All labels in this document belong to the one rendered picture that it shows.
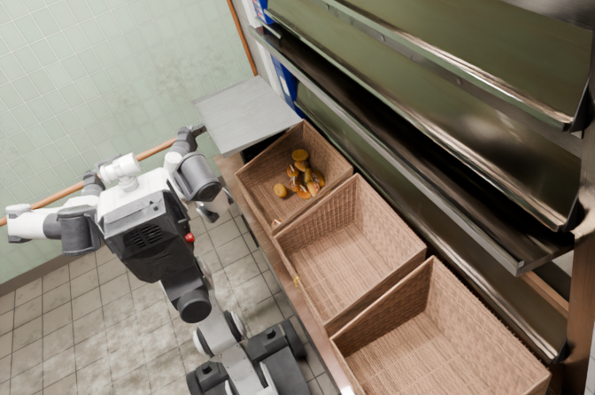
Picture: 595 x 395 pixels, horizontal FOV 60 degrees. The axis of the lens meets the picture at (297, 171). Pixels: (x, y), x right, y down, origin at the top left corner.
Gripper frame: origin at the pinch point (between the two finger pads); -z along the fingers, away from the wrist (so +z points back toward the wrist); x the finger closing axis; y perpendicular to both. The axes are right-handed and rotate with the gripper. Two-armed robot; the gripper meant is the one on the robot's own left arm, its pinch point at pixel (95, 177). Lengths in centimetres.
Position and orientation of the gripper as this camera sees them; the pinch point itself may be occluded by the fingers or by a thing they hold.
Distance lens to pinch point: 236.8
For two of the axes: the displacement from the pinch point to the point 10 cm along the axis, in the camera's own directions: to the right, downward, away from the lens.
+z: 2.4, 5.5, -8.0
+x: 2.7, 7.5, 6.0
